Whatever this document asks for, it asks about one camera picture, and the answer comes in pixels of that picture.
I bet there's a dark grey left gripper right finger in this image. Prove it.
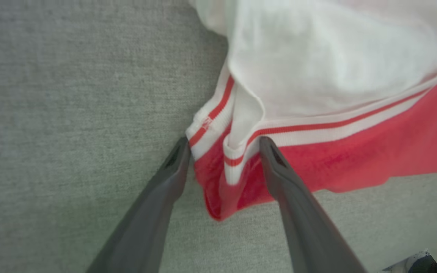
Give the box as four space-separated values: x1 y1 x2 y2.
259 136 367 273

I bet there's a grey fabric sofa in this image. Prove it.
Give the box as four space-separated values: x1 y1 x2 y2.
0 0 437 273

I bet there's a red garment with white trim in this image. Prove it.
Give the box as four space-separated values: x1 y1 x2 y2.
185 0 437 221

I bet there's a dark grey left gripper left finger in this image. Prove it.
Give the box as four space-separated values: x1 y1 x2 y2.
86 137 192 273

